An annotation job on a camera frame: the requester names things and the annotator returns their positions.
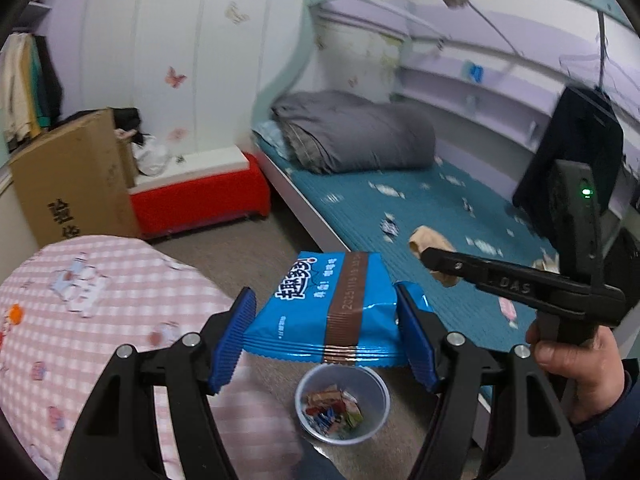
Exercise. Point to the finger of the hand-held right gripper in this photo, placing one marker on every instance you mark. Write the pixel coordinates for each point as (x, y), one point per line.
(490, 275)

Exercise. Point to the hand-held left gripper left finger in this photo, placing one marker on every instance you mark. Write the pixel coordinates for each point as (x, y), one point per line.
(235, 340)

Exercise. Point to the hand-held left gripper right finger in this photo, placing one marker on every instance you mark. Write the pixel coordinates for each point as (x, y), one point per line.
(415, 340)

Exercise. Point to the blue brown snack packet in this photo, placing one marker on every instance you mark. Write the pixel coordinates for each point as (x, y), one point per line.
(310, 310)

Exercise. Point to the clear plastic cup with wrappers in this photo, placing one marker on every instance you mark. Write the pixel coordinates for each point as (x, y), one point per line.
(374, 422)

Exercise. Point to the person's right forearm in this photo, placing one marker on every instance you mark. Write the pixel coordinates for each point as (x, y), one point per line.
(610, 440)

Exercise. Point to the person's right hand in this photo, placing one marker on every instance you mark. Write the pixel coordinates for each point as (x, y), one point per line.
(595, 375)

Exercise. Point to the beige sock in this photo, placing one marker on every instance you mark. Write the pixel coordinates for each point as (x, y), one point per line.
(546, 261)
(425, 237)

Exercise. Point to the green crumpled wrapper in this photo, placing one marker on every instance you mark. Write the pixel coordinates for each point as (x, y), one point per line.
(353, 412)

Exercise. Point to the brown crumpled wrapper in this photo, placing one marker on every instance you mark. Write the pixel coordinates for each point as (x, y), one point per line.
(325, 395)

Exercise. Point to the dark hanging jacket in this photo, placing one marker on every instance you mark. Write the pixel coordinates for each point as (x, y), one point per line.
(565, 135)

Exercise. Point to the blue red crumpled wrapper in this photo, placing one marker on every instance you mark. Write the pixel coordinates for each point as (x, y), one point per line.
(322, 419)

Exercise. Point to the pink checkered tablecloth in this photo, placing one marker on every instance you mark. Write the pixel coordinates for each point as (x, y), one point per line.
(100, 320)

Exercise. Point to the red storage bench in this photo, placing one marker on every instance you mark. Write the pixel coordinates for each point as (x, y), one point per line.
(200, 200)

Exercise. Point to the teal bed sheet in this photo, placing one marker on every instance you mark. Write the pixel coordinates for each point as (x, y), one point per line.
(350, 200)

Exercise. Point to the grey quilt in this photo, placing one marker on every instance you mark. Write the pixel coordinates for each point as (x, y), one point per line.
(360, 135)

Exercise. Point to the white plastic bag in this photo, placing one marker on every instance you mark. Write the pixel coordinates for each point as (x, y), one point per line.
(152, 157)

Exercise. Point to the light blue pillow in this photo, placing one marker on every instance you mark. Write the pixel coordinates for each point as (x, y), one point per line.
(267, 135)

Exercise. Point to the pale pink butterfly sticker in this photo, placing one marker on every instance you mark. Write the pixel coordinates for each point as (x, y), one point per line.
(176, 134)

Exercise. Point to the brown cardboard box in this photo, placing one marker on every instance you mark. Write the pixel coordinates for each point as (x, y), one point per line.
(75, 175)

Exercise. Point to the black clothing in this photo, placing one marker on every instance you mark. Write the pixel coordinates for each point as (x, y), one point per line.
(131, 121)

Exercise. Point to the green hanging garment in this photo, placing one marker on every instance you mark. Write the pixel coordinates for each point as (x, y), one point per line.
(40, 90)

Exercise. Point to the black hanging garment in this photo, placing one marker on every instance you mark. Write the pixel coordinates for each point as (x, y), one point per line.
(52, 80)

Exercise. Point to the beige butterfly sticker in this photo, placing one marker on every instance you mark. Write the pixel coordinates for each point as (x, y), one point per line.
(236, 13)

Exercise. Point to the cream hanging garment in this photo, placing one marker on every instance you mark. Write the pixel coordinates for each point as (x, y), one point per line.
(17, 90)

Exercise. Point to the teal white bed frame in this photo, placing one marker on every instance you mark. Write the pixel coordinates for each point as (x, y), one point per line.
(300, 205)

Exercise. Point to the lilac wall shelf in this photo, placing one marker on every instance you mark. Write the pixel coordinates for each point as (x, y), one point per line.
(500, 105)

